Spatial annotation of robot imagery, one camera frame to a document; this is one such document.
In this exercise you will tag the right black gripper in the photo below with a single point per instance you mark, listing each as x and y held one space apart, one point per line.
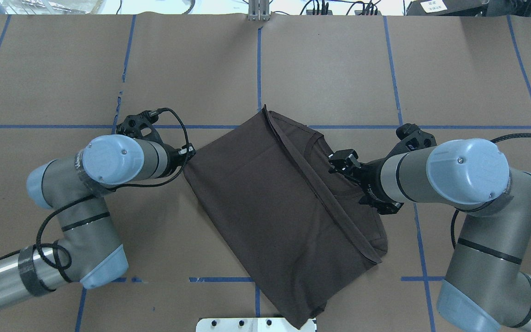
370 177

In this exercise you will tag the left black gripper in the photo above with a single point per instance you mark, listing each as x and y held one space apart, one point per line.
174 159

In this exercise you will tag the brown t-shirt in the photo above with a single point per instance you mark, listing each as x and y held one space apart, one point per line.
299 231

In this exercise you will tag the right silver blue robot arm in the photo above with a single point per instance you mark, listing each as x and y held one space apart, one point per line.
484 287

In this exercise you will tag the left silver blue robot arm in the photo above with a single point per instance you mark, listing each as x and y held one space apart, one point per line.
78 242

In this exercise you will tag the near black usb hub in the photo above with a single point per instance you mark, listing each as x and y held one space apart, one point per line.
368 9

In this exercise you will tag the black usb hub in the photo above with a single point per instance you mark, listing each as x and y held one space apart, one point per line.
368 9
316 8

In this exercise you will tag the far black usb hub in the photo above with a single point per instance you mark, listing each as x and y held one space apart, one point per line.
316 8

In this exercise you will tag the clear plastic tray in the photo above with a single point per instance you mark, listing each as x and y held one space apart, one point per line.
52 7

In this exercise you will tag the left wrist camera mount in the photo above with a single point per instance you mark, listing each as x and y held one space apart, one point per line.
140 126

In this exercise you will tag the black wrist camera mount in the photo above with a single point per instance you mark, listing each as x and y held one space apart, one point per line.
412 138

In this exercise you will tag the aluminium frame post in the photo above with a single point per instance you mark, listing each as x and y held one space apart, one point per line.
258 10

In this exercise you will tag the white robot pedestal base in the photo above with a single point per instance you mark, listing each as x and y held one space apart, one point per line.
255 324

